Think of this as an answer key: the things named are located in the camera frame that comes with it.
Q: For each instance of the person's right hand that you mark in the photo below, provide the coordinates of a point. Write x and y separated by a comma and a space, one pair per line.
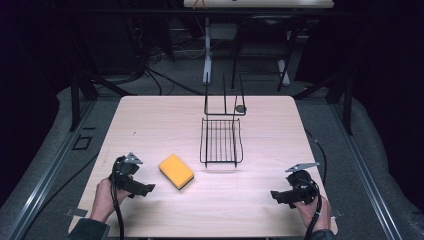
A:
315, 215

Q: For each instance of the black chair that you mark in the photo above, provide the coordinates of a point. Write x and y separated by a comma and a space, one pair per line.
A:
263, 36

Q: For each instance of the grey tape piece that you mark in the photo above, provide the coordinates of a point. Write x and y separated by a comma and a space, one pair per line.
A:
76, 212

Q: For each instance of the person's left hand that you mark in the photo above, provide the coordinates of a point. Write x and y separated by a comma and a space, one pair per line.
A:
104, 201

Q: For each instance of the black rectangular floor frame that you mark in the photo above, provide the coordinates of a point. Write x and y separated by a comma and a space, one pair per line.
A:
82, 142

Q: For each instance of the black metal stand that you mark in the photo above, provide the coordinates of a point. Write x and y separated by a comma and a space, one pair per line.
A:
340, 96
80, 96

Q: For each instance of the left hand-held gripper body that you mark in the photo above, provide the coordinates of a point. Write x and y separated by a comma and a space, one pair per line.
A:
126, 168

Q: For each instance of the grey round suction cup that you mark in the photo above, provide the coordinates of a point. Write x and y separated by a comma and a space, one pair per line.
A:
240, 108

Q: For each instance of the metal floor rail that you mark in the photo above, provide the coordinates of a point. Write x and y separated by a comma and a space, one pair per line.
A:
365, 173
43, 176

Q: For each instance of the yellow sponge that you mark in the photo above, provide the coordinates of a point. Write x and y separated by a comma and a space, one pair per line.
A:
176, 170

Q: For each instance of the white background table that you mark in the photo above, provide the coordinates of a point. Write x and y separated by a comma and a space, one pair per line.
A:
260, 3

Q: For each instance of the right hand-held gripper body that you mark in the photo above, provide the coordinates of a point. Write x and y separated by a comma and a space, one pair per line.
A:
304, 185

